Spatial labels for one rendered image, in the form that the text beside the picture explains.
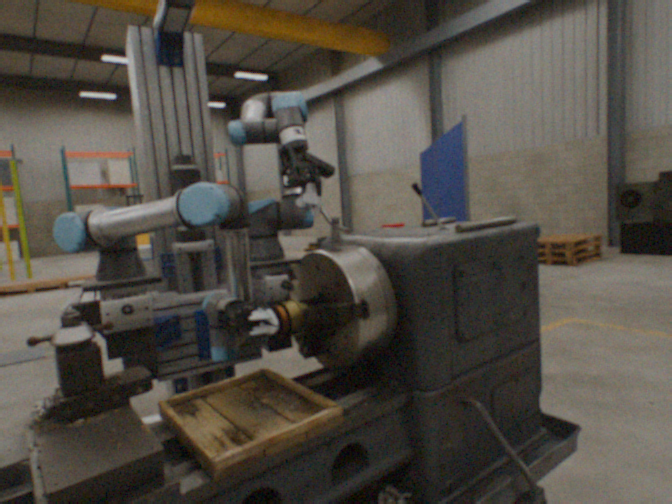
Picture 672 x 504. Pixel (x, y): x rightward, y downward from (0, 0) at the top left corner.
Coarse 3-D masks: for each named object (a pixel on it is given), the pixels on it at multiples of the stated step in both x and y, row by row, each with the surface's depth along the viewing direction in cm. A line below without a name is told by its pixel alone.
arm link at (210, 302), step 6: (210, 294) 130; (216, 294) 128; (222, 294) 127; (204, 300) 130; (210, 300) 126; (216, 300) 124; (204, 306) 128; (210, 306) 125; (210, 312) 125; (210, 318) 126; (216, 318) 123; (210, 324) 126; (216, 324) 125
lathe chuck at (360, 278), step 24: (312, 264) 118; (336, 264) 109; (360, 264) 111; (336, 288) 111; (360, 288) 107; (384, 312) 109; (336, 336) 113; (360, 336) 106; (384, 336) 111; (336, 360) 114; (360, 360) 114
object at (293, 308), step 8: (280, 304) 110; (288, 304) 109; (296, 304) 110; (304, 304) 112; (280, 312) 107; (288, 312) 108; (296, 312) 108; (280, 320) 106; (288, 320) 107; (296, 320) 108; (304, 320) 108; (280, 328) 106; (288, 328) 108; (296, 328) 108; (304, 328) 109; (280, 336) 108
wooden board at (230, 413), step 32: (224, 384) 119; (256, 384) 121; (288, 384) 116; (160, 416) 109; (224, 416) 104; (256, 416) 102; (320, 416) 96; (192, 448) 91; (224, 448) 90; (256, 448) 87
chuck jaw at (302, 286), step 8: (304, 264) 121; (288, 272) 120; (296, 272) 118; (304, 272) 120; (296, 280) 117; (304, 280) 118; (288, 288) 117; (296, 288) 115; (304, 288) 116; (312, 288) 118; (288, 296) 114; (296, 296) 114; (304, 296) 115; (312, 296) 116; (320, 296) 119
